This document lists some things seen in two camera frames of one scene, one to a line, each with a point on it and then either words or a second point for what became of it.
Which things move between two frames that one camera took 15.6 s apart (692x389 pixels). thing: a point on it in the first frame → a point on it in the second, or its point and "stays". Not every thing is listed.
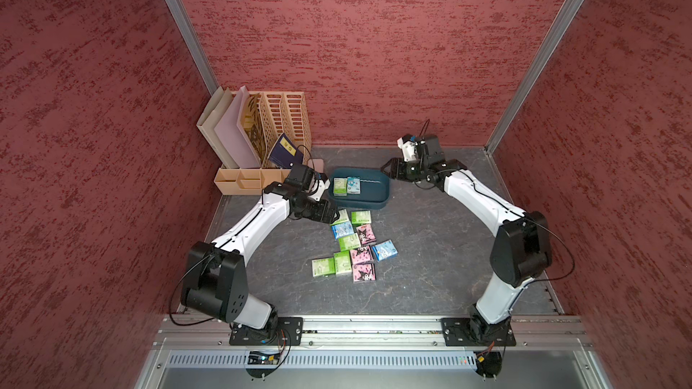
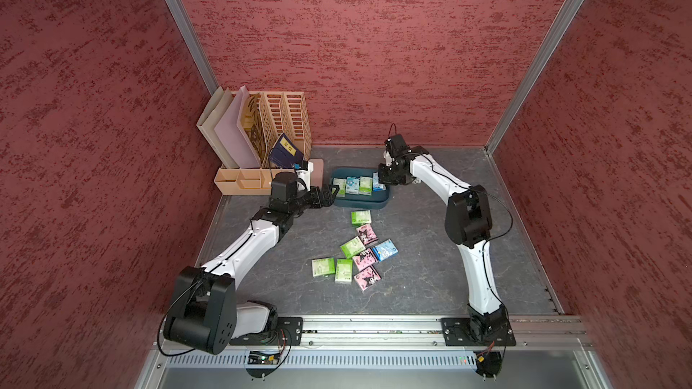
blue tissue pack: [342, 230] → [377, 185]
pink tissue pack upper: [366, 234] stays
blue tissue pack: [353, 185] stays
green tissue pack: [340, 186] stays
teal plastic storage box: [375, 188] stays
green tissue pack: [343, 216] → [366, 185]
